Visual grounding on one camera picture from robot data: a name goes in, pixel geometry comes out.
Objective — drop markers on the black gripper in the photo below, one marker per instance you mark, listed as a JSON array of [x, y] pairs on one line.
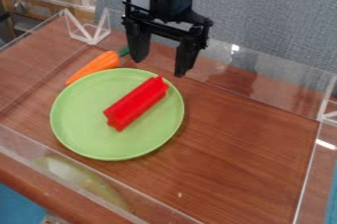
[[187, 27]]

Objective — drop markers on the clear acrylic enclosure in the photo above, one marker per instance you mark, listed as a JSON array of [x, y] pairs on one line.
[[250, 161]]

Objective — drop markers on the orange toy carrot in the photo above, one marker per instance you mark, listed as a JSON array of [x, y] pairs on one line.
[[105, 61]]

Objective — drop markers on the clear acrylic corner bracket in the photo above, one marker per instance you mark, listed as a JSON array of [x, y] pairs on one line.
[[85, 32]]

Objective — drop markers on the red plastic block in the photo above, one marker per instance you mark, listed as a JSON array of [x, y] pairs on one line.
[[123, 112]]

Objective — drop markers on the green plate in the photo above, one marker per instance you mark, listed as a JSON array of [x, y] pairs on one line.
[[80, 125]]

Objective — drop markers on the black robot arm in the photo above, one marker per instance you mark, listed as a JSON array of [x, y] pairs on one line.
[[169, 6]]

